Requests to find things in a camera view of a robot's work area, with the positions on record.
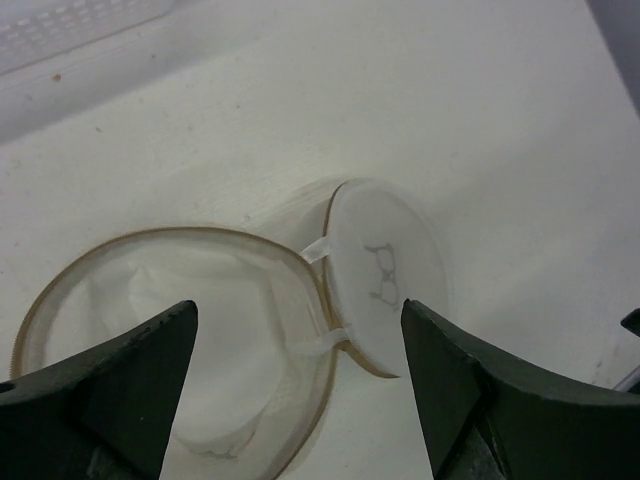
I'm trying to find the white perforated plastic basket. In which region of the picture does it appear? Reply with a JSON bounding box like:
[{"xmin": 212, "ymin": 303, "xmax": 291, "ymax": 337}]
[{"xmin": 1, "ymin": 0, "xmax": 179, "ymax": 74}]

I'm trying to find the white mesh laundry bag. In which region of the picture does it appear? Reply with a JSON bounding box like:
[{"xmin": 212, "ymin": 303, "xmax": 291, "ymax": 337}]
[{"xmin": 11, "ymin": 179, "xmax": 449, "ymax": 479}]

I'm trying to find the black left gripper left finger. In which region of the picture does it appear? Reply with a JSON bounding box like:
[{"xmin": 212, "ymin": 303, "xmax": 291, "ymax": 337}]
[{"xmin": 1, "ymin": 300, "xmax": 198, "ymax": 479}]

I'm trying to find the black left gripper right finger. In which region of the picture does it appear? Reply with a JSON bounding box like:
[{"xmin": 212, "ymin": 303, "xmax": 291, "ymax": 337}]
[{"xmin": 401, "ymin": 300, "xmax": 639, "ymax": 479}]

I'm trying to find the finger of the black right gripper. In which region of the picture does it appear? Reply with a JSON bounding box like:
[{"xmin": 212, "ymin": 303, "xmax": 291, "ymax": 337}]
[{"xmin": 620, "ymin": 309, "xmax": 640, "ymax": 337}]

